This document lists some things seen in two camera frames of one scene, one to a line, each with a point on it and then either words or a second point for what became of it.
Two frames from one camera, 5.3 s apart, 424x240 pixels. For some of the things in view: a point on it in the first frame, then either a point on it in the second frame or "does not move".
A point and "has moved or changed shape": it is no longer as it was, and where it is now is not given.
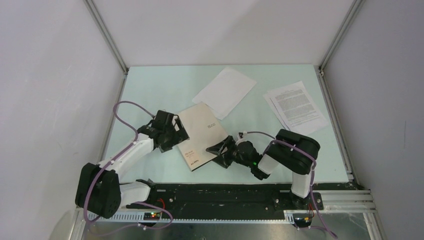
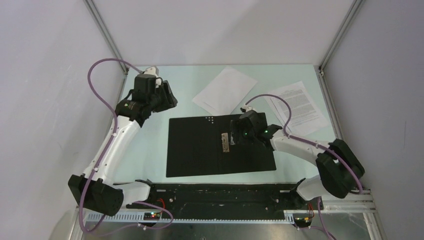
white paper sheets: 225,93 does not move
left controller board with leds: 152,216 does not move
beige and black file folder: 204,129 has moved or changed shape
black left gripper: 179,135 to 170,100
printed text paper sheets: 295,108 does not move
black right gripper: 223,160 to 237,126
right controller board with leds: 302,220 does not move
